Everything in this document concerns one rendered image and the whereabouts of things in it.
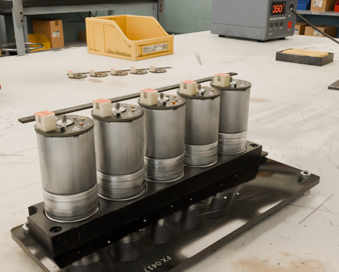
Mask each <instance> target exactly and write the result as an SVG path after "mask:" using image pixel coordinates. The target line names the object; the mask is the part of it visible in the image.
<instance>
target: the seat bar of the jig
mask: <svg viewBox="0 0 339 272"><path fill-rule="evenodd" d="M261 156H262V145H260V144H257V143H254V142H251V141H248V140H247V144H246V150H245V151H244V152H242V153H238V154H221V153H218V158H217V163H216V164H214V165H211V166H208V167H188V166H184V176H183V177H182V178H181V179H179V180H177V181H173V182H166V183H157V182H150V181H147V180H145V192H144V193H143V194H142V195H141V196H139V197H137V198H135V199H131V200H126V201H111V200H106V199H103V198H101V197H99V196H98V199H99V210H98V211H97V212H96V213H95V215H93V216H92V217H90V218H88V219H85V220H82V221H78V222H71V223H61V222H55V221H52V220H50V219H48V218H47V217H46V216H45V209H44V201H43V202H40V203H37V204H35V205H32V206H29V207H28V211H29V216H28V217H27V220H28V228H29V235H30V236H31V237H32V238H33V239H34V240H35V241H36V242H37V243H38V244H39V245H40V246H41V247H42V248H43V249H44V250H45V251H46V252H47V253H48V254H49V255H51V256H52V257H55V256H57V255H60V254H62V253H64V252H66V251H68V250H70V249H72V248H74V247H77V246H79V245H81V244H83V243H85V242H87V241H89V240H91V239H94V238H96V237H98V236H100V235H102V234H105V233H107V232H109V231H111V230H113V229H115V228H117V227H119V226H121V225H124V224H126V223H128V222H130V221H132V220H134V219H136V218H138V217H141V216H143V215H145V214H147V213H149V212H151V211H153V210H155V209H157V208H160V207H162V206H164V205H166V204H168V203H170V202H172V201H174V200H177V199H179V198H181V197H183V196H185V195H187V194H189V193H191V192H194V191H196V190H198V189H200V188H202V187H205V186H207V185H209V184H210V183H213V182H215V181H217V180H219V179H222V178H224V177H226V176H228V175H230V174H232V173H234V172H236V171H238V170H241V169H243V168H245V167H247V166H249V165H251V164H253V163H255V162H258V161H260V160H261Z"/></svg>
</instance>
